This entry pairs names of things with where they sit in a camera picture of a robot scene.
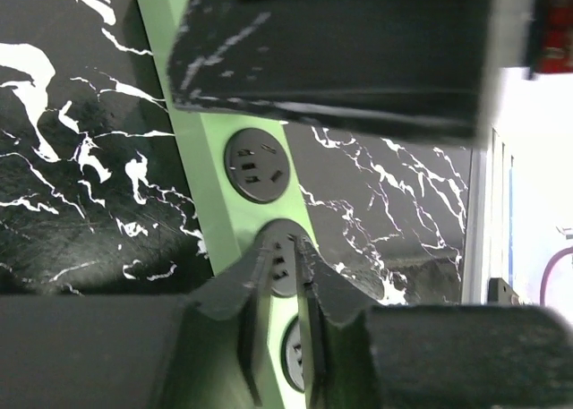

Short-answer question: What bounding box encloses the green power strip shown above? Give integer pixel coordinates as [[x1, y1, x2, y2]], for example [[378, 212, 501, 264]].
[[137, 0, 312, 408]]

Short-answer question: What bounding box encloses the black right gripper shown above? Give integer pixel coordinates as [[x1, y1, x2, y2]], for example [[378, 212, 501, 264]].
[[526, 0, 572, 79]]

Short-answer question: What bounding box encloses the aluminium frame rail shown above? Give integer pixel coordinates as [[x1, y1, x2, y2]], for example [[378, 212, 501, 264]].
[[461, 130, 513, 304]]

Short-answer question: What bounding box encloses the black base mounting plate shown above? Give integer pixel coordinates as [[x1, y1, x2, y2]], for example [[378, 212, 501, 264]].
[[486, 277, 522, 305]]

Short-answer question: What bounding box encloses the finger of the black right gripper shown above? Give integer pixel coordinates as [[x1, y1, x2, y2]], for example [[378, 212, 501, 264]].
[[166, 0, 538, 149]]

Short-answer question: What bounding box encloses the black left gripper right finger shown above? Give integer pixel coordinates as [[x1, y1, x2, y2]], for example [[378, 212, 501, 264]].
[[295, 236, 381, 408]]

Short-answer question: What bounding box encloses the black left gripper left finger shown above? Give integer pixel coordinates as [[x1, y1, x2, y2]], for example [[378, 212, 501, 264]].
[[153, 235, 274, 408]]

